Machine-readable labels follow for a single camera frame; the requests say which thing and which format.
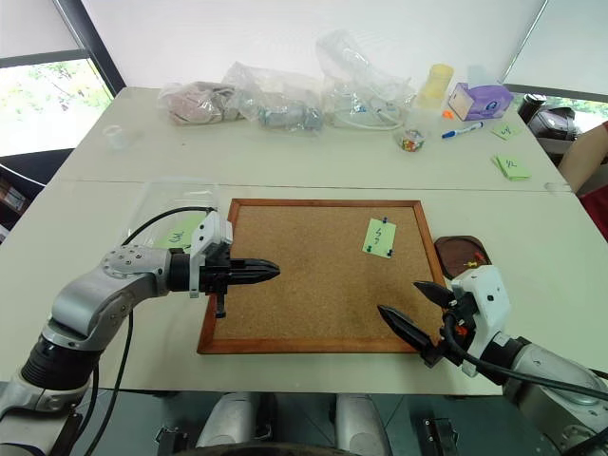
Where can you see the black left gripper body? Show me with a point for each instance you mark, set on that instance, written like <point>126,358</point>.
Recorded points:
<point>214,278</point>

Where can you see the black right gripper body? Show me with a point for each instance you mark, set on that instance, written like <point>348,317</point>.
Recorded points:
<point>463,328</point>

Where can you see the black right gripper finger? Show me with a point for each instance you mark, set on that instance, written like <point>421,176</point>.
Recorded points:
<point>408,330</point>
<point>437,294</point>

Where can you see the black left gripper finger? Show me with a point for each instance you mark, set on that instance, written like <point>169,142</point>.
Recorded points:
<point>252,278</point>
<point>252,266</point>

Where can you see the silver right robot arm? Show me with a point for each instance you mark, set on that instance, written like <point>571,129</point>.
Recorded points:
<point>551,375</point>

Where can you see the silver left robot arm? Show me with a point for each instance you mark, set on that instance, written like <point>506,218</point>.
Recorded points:
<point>119,278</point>

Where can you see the wood framed cork board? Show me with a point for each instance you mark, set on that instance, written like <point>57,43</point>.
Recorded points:
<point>313,266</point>

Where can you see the green sticky note stack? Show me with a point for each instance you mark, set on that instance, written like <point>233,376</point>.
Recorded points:
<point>510,166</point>

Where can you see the small jar of pins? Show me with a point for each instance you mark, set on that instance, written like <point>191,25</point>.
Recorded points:
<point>411,141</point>

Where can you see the small green sticky note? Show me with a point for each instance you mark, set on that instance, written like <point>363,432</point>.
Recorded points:
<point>503,131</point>

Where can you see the dark brown wooden tray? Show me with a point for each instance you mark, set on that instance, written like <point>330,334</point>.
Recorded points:
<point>456,252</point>

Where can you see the clear flat plastic bag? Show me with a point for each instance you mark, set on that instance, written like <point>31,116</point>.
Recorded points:
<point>157,199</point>

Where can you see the silver rounded robot leg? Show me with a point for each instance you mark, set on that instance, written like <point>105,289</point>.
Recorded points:
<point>233,420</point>
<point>363,423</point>

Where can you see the small clear plastic lid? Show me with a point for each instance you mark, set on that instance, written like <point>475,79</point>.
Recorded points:
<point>556,187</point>

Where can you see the blue whiteboard marker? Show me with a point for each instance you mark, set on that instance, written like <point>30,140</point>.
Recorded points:
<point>463,130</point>

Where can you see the plastic bag with grey cloth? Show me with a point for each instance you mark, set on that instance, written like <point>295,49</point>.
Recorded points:
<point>280,102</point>

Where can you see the small clear plastic cup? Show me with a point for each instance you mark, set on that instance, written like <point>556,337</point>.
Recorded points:
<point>117,138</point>

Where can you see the plastic bag with pink cloth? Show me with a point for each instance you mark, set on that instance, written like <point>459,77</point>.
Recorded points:
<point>195,102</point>

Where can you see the small orange object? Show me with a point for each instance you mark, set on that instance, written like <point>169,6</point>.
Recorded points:
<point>446,114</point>

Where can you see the purple tissue box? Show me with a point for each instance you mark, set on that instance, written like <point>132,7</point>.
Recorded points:
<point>480,102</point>

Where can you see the black bag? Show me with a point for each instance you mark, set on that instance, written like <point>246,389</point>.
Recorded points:
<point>551,123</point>

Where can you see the yellow plastic cup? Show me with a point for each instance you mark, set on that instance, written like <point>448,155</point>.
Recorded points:
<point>434,88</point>

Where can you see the dark shelf with items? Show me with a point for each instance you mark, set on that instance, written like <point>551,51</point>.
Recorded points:
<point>14,199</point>

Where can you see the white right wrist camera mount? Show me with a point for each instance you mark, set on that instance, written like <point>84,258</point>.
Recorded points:
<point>489,297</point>

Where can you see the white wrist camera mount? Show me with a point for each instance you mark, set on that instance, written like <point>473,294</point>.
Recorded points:
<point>489,297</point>
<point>211,233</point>

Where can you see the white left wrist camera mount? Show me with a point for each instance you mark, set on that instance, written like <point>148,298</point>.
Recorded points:
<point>211,233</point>

